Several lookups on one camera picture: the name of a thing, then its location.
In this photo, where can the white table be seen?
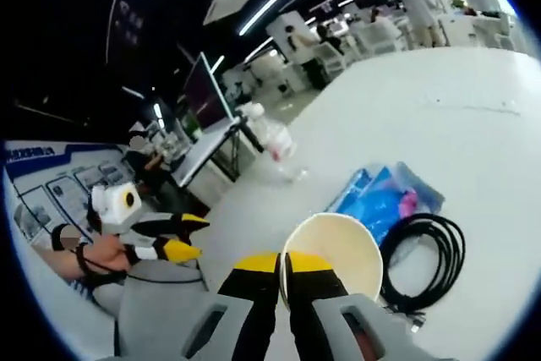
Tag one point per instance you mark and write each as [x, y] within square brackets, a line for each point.
[422, 124]

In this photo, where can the ceiling air conditioner unit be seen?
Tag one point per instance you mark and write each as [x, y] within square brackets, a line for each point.
[230, 1]

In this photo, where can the white paper cup green print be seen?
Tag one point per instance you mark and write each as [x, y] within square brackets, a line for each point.
[338, 247]

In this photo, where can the potted green plant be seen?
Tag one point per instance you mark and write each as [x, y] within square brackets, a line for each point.
[462, 3]

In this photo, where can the black laptop stand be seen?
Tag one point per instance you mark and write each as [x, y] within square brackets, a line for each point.
[233, 158]

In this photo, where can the blue tissue packet pink end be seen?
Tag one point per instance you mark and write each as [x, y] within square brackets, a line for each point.
[372, 209]

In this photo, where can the silver open laptop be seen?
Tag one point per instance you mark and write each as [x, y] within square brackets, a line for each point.
[203, 94]

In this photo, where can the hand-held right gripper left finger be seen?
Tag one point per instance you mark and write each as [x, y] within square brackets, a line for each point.
[253, 306]

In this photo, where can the grey chair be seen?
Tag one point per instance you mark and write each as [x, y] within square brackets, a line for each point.
[148, 280]

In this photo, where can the person's left hand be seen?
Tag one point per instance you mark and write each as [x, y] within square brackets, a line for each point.
[107, 253]

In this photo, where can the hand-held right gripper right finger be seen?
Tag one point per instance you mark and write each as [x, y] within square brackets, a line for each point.
[321, 318]

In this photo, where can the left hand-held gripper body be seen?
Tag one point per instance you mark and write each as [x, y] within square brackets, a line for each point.
[114, 204]

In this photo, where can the white office chair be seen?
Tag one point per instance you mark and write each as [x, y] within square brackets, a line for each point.
[331, 58]

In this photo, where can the clear plastic water bottle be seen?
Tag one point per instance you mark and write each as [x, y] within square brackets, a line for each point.
[274, 137]

